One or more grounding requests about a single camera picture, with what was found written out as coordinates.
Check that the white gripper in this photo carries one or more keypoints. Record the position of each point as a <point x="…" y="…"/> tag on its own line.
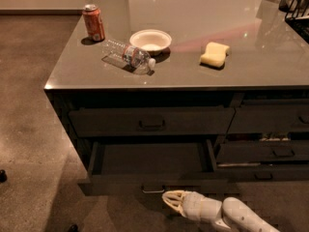
<point x="197" y="204"/>

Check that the drawer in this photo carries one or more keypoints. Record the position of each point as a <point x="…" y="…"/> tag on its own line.
<point x="150" y="169"/>
<point x="271" y="116"/>
<point x="264" y="172"/>
<point x="263" y="151"/>
<point x="97" y="122"/>

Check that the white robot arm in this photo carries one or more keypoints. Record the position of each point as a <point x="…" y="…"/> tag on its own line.
<point x="230" y="215"/>

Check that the black floor object bottom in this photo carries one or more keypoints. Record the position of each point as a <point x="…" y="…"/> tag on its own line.
<point x="73" y="228"/>

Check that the black floor object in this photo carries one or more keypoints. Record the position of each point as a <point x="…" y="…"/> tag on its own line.
<point x="73" y="228"/>
<point x="3" y="176"/>

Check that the dark grey cabinet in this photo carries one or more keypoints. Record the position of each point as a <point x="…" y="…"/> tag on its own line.
<point x="268" y="62"/>

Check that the clear plastic water bottle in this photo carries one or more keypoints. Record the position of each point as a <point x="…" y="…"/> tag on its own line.
<point x="127" y="56"/>

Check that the yellow sponge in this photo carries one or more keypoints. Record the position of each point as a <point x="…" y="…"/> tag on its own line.
<point x="215" y="54"/>

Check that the white paper bowl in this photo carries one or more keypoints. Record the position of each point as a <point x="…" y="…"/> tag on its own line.
<point x="151" y="40"/>

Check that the black floor object left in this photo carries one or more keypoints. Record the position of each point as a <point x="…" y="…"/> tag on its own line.
<point x="3" y="176"/>

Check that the orange soda can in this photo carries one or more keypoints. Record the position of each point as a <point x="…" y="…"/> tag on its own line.
<point x="93" y="22"/>

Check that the black dish rack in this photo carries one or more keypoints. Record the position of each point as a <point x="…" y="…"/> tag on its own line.
<point x="297" y="16"/>

